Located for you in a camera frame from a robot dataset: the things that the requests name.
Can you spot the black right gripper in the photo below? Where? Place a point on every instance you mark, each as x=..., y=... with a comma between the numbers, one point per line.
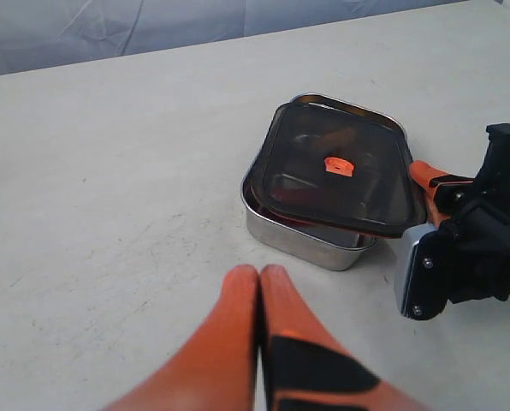
x=478, y=219

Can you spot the steel two-compartment lunch box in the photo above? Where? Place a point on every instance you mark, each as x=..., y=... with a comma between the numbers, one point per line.
x=327, y=247

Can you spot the grey lunch box lid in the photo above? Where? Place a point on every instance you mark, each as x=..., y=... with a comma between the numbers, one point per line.
x=323, y=164

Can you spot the white backdrop cloth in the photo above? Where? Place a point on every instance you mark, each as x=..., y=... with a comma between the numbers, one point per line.
x=43, y=34

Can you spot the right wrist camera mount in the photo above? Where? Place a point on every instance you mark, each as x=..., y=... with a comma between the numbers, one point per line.
x=421, y=276

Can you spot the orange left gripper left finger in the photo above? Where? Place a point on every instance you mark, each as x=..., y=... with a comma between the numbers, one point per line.
x=216, y=368

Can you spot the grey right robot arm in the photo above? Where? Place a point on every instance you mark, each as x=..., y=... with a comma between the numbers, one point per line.
x=463, y=252

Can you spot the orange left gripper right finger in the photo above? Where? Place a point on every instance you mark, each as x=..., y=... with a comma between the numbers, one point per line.
x=305, y=368

